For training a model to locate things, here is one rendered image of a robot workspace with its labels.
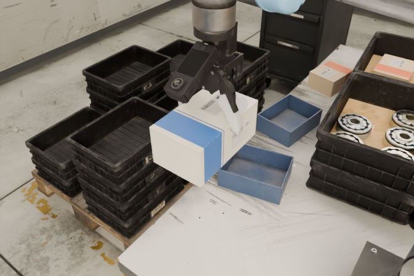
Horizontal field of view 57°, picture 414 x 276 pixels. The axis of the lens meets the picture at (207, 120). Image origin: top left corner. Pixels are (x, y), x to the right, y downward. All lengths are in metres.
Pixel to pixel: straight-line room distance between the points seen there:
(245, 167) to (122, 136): 0.70
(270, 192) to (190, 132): 0.50
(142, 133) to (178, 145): 1.08
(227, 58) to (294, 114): 0.86
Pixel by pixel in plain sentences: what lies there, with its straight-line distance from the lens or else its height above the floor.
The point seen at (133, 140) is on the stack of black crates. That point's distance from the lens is 1.74.
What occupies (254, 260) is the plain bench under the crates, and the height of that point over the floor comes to 0.70.
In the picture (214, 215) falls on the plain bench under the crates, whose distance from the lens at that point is 1.13.
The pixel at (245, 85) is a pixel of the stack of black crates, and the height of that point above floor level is 0.49.
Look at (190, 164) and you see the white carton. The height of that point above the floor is 1.10.
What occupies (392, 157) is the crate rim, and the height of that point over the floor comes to 0.93.
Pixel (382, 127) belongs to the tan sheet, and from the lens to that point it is 1.35.
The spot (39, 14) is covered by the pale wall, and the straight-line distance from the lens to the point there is 3.50.
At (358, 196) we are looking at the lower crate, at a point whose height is 0.75.
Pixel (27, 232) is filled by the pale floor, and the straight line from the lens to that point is 2.16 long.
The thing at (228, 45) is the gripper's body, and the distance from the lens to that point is 0.71.
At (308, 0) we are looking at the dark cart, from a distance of 2.59.
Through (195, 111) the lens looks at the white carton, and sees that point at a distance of 0.75.
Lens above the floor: 1.58
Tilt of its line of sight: 37 degrees down
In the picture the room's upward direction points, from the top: straight up
